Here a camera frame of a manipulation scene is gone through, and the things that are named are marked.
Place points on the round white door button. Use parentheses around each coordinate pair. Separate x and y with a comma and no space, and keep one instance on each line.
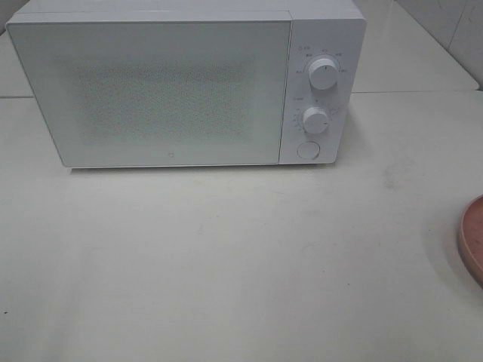
(308,150)

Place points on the white microwave door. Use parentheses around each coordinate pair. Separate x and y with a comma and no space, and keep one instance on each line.
(158,94)

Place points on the pink round plate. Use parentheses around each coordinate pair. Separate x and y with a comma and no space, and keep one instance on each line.
(470,239)

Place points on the lower white timer knob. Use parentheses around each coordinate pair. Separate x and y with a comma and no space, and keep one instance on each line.
(315,120)

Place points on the upper white power knob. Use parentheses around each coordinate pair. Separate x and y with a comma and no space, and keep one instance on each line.
(323,72)

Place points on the white microwave oven body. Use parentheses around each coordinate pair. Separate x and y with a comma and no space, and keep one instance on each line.
(333,28)

